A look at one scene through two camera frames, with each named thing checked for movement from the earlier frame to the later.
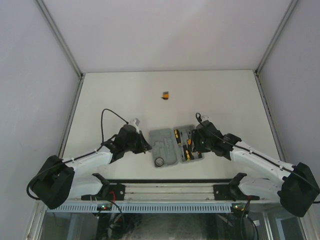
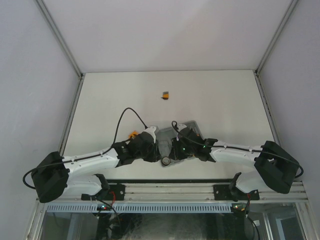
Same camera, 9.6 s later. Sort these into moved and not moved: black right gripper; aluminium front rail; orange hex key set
Moved: black right gripper
Not moved: orange hex key set; aluminium front rail
